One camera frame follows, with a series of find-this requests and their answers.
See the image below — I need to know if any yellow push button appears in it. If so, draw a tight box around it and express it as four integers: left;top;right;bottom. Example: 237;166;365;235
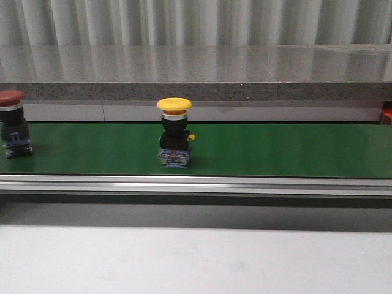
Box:
157;97;195;168

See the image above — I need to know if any grey stone counter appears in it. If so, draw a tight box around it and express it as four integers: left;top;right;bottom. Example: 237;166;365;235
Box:
1;45;391;122

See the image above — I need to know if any green conveyor belt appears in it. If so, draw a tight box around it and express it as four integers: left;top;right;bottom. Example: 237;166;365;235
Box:
1;122;391;178

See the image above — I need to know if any red object behind belt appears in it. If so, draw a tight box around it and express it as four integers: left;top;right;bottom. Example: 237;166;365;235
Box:
380;108;392;125

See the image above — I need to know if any white curtain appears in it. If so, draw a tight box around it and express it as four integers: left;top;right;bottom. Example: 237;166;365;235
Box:
1;1;391;46

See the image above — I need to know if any aluminium conveyor frame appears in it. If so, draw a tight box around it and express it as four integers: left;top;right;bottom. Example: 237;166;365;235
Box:
1;174;391;208

